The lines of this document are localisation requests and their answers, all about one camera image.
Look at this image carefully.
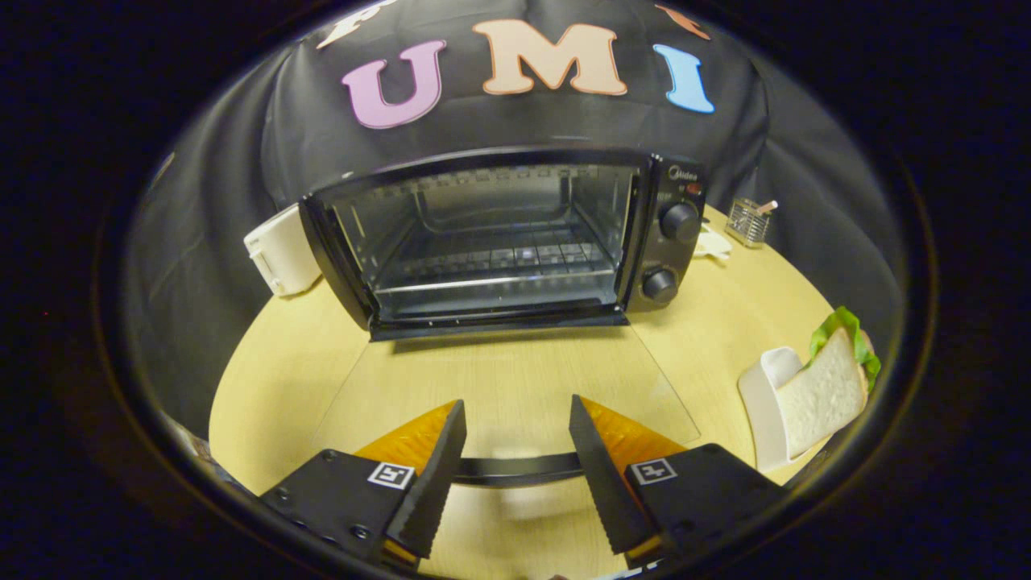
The white plate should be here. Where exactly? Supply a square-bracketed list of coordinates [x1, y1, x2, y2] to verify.
[738, 346, 832, 473]

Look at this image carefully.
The metal oven rack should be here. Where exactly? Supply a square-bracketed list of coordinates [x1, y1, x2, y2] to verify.
[377, 219, 623, 284]

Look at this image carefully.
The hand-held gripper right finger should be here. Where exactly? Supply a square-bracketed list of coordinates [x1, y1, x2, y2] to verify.
[568, 394, 790, 569]

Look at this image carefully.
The metal wire utensil holder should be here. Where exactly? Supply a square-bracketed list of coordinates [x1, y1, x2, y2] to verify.
[725, 197, 772, 247]

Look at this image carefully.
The divided plate with beans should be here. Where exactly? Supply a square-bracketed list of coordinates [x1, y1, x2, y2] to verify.
[693, 228, 734, 261]

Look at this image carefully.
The lettuce bread sandwich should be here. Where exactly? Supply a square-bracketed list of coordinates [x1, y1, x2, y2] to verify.
[775, 306, 882, 460]

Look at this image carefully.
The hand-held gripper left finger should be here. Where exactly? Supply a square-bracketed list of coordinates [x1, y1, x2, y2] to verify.
[258, 399, 469, 569]

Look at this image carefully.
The black toaster oven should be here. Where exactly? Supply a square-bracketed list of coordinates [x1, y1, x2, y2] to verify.
[298, 147, 708, 489]

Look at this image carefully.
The white bread toaster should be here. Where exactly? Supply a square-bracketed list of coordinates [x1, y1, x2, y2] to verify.
[244, 205, 323, 297]

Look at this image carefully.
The black backdrop cloth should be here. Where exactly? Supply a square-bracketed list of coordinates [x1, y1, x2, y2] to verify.
[121, 0, 907, 440]

